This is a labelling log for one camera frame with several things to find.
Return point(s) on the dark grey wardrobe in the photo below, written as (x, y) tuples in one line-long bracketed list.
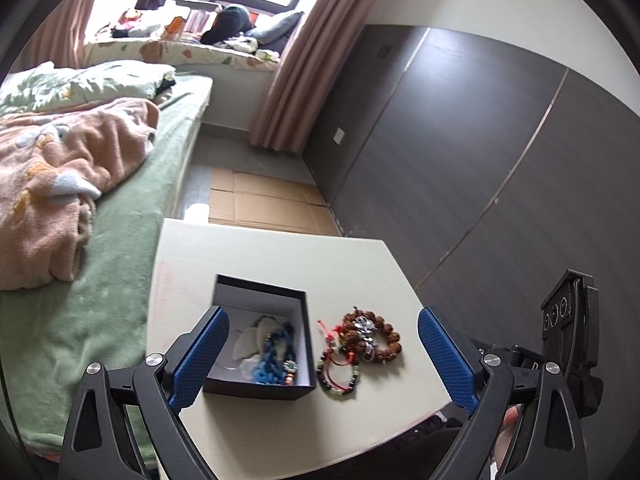
[(450, 135)]

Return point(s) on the orange paper bag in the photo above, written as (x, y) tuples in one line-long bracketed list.
[(175, 25)]

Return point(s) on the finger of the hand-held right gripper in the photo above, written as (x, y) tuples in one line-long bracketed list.
[(522, 355)]

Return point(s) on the small white lap desk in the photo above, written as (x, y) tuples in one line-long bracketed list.
[(197, 6)]

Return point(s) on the white shell pendant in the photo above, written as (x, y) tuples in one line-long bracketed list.
[(247, 340)]

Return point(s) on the green floral pillow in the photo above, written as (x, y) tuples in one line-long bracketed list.
[(75, 82)]

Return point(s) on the bed with green sheet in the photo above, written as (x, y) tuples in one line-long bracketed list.
[(125, 240)]

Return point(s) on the dark grey trousers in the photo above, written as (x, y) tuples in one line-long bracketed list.
[(430, 435)]

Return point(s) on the floral window seat cushion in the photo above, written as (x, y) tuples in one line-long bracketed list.
[(150, 51)]

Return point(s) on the white square low table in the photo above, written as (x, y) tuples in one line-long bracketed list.
[(325, 270)]

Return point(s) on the flattened cardboard sheets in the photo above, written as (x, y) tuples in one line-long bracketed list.
[(265, 205)]

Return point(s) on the person's right hand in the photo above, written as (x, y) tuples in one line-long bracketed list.
[(510, 420)]

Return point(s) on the long pink-brown curtain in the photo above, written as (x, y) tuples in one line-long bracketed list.
[(300, 75), (65, 15)]

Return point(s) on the black bag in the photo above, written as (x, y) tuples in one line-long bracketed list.
[(227, 22)]

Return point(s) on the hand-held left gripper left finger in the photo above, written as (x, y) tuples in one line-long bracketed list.
[(197, 355)]

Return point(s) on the grey pillow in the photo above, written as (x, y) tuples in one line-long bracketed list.
[(277, 29)]

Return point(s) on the black jewelry box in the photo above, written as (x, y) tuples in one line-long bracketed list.
[(260, 392)]

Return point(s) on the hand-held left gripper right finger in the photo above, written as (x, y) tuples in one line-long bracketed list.
[(447, 360)]

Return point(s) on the pink plush toy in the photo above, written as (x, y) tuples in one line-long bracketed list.
[(130, 19)]

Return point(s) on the pink fleece blanket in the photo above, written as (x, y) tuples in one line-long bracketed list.
[(50, 180)]

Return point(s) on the white wall socket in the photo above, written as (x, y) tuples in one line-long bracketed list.
[(339, 136)]

